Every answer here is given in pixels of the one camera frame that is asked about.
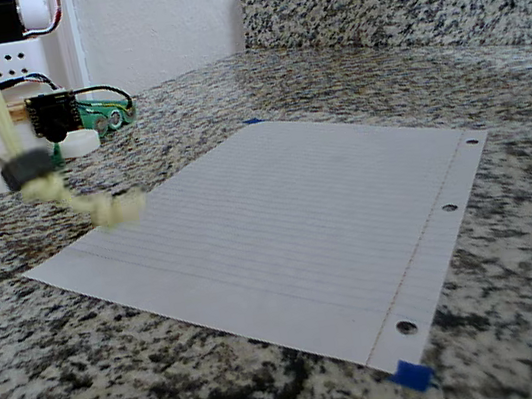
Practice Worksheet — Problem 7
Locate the black hex nut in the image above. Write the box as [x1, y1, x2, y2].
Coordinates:
[0, 146, 60, 194]

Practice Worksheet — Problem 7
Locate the red white black servo wire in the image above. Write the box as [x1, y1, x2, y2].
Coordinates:
[18, 0, 67, 39]

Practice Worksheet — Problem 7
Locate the lined paper sheet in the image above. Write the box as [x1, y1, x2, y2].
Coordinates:
[5, 88, 523, 399]

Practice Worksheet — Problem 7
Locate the green circuit board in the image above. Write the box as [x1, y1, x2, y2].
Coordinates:
[75, 91, 140, 139]

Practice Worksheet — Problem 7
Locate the black circuit board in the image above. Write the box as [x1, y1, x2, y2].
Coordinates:
[23, 87, 84, 148]

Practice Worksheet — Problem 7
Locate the green table clamp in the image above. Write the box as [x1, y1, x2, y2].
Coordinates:
[48, 142, 65, 169]

